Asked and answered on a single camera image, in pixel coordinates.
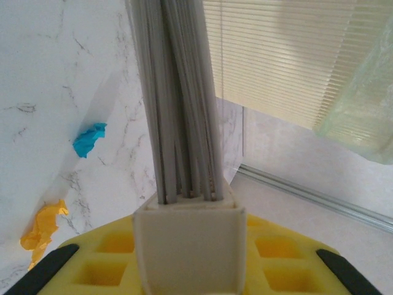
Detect cream ribbed waste bin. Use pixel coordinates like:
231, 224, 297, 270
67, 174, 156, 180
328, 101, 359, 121
201, 0, 393, 132

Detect cream hand brush grey bristles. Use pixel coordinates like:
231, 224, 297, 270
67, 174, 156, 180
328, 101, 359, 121
125, 0, 246, 295

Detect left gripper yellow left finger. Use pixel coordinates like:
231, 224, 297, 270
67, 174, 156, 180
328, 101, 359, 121
0, 213, 145, 295

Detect blue paper scrap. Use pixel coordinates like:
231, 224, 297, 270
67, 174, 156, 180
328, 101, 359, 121
72, 122, 107, 159

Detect translucent plastic bin liner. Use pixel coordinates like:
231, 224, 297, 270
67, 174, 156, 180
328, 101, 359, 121
312, 18, 393, 165

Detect orange paper scrap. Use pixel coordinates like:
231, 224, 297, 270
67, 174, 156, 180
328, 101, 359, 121
20, 199, 69, 271

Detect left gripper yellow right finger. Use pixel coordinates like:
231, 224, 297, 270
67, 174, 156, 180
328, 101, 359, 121
241, 213, 384, 295

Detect aluminium frame post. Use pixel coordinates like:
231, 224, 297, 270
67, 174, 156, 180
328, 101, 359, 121
236, 162, 393, 234

